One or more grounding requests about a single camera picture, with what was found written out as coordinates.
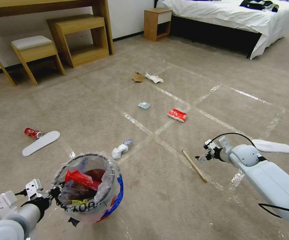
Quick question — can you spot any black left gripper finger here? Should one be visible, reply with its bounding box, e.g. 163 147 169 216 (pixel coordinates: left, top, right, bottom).
50 185 65 198
55 199 70 212

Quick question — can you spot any black wire trash bin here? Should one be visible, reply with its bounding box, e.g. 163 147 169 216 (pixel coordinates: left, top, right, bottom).
51 152 123 227

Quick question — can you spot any clear printed plastic bin bag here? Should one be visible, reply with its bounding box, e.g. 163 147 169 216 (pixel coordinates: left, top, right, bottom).
52 152 124 225

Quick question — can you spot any wooden stick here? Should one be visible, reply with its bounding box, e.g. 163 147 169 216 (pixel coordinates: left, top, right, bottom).
181 149 208 183

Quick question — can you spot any red snack wrapper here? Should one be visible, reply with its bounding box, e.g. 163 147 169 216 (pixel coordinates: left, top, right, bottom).
65 169 103 191

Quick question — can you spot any red crumpled snack packet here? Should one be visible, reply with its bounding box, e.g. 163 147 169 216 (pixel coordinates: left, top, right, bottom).
167 107 187 123

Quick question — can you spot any white flat slipper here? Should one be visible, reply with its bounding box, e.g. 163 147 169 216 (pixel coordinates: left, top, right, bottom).
22 130 61 157
251 139 289 154

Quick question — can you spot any crushed red soda can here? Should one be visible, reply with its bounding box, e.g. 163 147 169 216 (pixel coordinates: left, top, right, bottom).
24 127 43 139

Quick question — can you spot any crumpled white blue tissue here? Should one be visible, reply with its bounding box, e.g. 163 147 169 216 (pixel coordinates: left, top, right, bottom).
111 139 134 160

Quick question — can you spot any crumpled white paper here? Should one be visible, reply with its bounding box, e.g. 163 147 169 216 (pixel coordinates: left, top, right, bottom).
144 72 164 84

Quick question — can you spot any brown cardboard scrap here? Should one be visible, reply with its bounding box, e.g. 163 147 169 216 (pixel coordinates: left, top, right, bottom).
131 71 145 82

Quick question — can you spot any bed with white sheet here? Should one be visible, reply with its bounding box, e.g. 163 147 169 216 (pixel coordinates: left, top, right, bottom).
154 0 289 61

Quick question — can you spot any wooden nightstand white drawer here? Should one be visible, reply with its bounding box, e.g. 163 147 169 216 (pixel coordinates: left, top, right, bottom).
144 7 173 42

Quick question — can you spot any wooden stool grey cushion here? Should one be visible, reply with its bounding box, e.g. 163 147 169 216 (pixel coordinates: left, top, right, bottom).
10 35 67 86

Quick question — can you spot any dark clothes pile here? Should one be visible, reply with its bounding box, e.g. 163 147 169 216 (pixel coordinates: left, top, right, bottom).
239 0 280 12

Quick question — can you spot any wooden open shelf unit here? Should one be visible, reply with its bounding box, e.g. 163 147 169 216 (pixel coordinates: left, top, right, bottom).
46 14 110 68

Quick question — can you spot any wooden desk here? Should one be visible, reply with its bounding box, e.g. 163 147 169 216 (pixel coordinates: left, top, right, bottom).
0 0 115 87

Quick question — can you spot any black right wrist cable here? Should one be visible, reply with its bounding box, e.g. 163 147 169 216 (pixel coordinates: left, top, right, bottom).
208 132 269 162

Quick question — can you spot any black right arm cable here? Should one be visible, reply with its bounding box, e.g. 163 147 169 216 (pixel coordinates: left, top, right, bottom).
258 203 289 218

